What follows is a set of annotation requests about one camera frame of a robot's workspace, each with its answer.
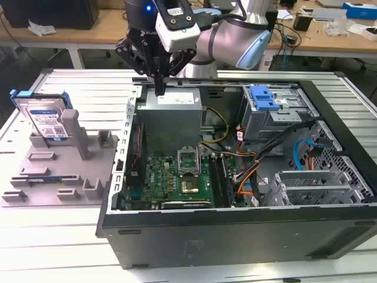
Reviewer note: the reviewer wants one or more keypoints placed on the grey power supply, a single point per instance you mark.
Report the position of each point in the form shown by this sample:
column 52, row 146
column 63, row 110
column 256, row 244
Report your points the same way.
column 168, row 121

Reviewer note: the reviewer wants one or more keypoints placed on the blue drive latch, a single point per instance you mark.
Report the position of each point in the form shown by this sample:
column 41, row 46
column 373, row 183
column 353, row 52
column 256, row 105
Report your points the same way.
column 262, row 98

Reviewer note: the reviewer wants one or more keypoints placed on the black PC case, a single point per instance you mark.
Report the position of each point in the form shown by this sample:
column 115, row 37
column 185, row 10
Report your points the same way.
column 235, row 241

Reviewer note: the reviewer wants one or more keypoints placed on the grey metal disk bay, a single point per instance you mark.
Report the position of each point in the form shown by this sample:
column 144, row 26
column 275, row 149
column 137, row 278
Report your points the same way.
column 306, row 177

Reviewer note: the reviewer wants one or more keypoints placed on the black computer tower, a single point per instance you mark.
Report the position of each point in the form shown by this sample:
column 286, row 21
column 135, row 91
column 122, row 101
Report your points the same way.
column 53, row 13

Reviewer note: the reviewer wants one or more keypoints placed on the grey optical drive cage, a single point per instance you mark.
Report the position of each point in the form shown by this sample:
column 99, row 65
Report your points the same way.
column 265, row 123

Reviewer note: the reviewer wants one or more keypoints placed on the grey parts rack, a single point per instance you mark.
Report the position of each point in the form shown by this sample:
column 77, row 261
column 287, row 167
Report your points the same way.
column 59, row 165

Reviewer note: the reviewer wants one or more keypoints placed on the small black box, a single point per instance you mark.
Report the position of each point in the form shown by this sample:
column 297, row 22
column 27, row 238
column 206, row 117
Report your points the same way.
column 302, row 22

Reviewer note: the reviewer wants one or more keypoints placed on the hard disk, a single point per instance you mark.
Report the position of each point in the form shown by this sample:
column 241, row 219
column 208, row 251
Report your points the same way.
column 44, row 118

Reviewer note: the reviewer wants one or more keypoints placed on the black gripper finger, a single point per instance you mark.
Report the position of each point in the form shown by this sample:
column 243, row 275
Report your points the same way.
column 182, row 63
column 129, row 51

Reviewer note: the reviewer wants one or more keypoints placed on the black RAM stick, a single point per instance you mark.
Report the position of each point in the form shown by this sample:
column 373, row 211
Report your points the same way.
column 229, row 182

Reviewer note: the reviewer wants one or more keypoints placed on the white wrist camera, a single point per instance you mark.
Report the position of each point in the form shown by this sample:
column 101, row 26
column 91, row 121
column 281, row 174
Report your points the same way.
column 179, row 36

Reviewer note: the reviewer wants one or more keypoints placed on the blue cardboard box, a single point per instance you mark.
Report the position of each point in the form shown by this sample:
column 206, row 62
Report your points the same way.
column 360, row 10

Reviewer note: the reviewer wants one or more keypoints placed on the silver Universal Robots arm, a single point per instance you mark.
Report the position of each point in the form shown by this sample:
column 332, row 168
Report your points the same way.
column 224, row 35

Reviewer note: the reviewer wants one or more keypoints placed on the black desktop box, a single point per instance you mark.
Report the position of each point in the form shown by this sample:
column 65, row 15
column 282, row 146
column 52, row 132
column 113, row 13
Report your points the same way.
column 272, row 20

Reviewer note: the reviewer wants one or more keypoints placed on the CPU socket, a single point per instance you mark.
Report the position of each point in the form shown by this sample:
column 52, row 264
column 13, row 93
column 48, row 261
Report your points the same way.
column 190, row 185

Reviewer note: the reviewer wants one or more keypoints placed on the black graphics card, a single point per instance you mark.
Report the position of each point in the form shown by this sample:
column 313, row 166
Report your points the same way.
column 185, row 204

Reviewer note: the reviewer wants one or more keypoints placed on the crumpled white plastic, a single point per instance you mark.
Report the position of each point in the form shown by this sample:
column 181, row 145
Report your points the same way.
column 41, row 29

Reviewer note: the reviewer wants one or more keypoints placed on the green motherboard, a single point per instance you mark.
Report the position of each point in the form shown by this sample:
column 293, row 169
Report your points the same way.
column 159, row 177

